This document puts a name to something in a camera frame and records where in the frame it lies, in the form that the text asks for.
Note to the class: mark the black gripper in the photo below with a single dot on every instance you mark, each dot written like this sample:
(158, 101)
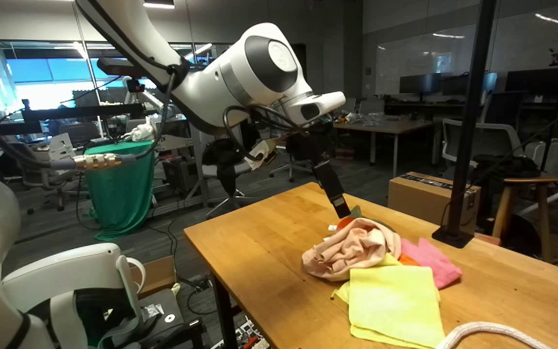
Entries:
(313, 146)

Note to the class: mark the light pink garment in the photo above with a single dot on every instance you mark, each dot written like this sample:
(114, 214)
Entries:
(358, 245)

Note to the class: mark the red radish plush toy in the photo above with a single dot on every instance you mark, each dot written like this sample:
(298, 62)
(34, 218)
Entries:
(344, 221)

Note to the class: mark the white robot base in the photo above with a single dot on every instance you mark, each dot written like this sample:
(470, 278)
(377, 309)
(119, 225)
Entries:
(77, 299)

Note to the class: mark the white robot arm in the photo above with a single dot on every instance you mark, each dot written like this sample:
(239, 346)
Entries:
(261, 72)

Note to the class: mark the background wooden desk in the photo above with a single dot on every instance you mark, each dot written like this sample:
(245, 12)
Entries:
(396, 128)

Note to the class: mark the cardboard box on floor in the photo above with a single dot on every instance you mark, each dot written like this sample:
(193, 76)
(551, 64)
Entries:
(429, 198)

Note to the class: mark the bright pink cloth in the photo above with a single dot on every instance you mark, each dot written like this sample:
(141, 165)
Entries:
(424, 252)

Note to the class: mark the black vertical pole stand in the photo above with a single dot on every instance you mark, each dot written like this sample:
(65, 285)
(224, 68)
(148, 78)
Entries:
(453, 231)

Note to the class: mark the yellow cloth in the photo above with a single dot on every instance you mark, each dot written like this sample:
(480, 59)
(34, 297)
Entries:
(394, 305)

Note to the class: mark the green draped cloth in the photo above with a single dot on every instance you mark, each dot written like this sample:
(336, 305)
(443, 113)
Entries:
(121, 198)

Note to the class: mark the wooden stool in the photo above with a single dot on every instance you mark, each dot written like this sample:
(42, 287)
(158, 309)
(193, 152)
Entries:
(522, 220)

